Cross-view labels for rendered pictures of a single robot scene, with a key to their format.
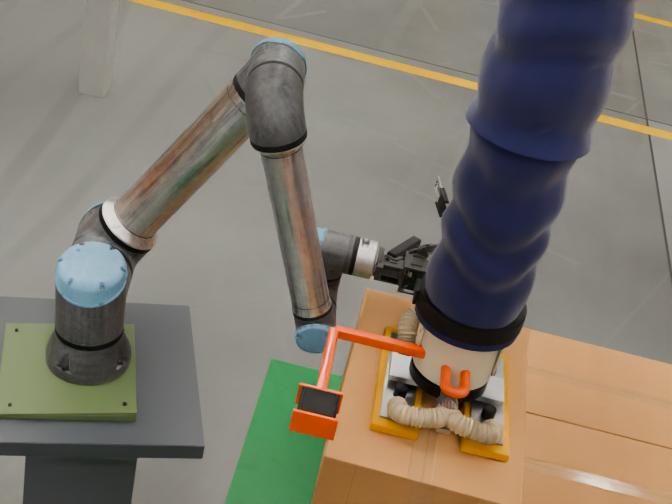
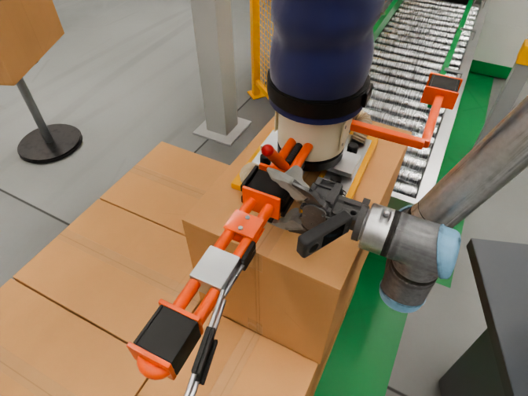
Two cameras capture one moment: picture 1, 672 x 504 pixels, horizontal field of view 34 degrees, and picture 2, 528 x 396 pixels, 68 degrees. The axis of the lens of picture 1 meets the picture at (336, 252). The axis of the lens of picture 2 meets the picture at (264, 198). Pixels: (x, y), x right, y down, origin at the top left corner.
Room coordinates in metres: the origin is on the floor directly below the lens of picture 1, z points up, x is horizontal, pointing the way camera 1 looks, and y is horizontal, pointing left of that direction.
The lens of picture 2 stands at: (2.66, -0.06, 1.65)
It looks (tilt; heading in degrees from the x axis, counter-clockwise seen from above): 47 degrees down; 206
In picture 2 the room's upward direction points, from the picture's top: straight up
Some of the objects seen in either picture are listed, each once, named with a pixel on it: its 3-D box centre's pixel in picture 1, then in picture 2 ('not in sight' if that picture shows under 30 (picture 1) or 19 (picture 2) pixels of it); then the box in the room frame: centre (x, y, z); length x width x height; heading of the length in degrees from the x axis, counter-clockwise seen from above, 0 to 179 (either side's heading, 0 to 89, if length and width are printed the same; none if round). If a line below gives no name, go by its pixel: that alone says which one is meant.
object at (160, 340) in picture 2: not in sight; (166, 338); (2.49, -0.30, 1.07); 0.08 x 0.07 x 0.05; 0
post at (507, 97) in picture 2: not in sight; (480, 150); (0.98, 0.23, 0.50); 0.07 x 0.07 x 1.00; 89
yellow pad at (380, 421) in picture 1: (401, 375); (343, 168); (1.89, -0.20, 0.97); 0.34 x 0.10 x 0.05; 0
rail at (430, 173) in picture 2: not in sight; (460, 81); (0.38, 0.07, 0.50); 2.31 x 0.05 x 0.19; 179
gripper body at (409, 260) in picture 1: (401, 268); (334, 210); (2.14, -0.15, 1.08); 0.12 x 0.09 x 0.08; 90
